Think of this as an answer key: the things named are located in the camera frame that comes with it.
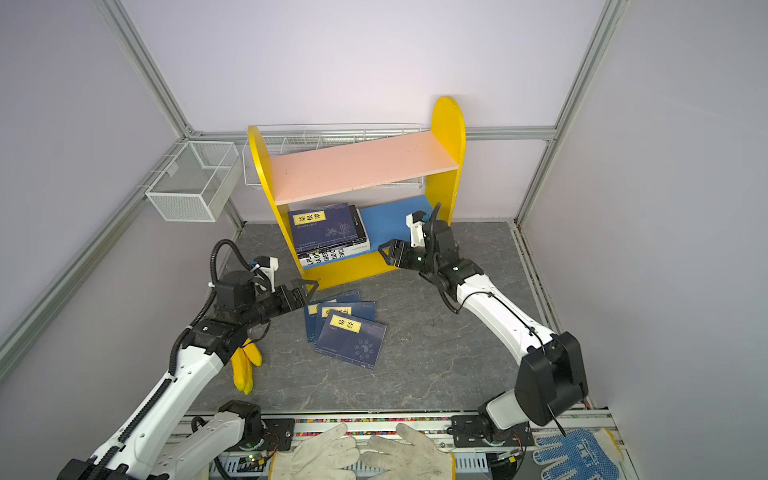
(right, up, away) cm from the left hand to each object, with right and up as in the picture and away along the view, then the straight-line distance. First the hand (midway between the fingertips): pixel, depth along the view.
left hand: (306, 290), depth 76 cm
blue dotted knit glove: (+67, -39, -5) cm, 77 cm away
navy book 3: (+12, -8, +18) cm, 23 cm away
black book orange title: (+12, +14, +13) cm, 23 cm away
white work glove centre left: (+7, -39, -5) cm, 40 cm away
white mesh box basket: (-41, +31, +18) cm, 54 cm away
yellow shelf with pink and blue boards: (+4, +26, +18) cm, 31 cm away
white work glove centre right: (+24, -40, -5) cm, 47 cm away
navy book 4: (-4, -9, +18) cm, 20 cm away
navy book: (+1, +18, +13) cm, 22 cm away
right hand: (+21, +10, +3) cm, 23 cm away
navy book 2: (+10, -16, +11) cm, 22 cm away
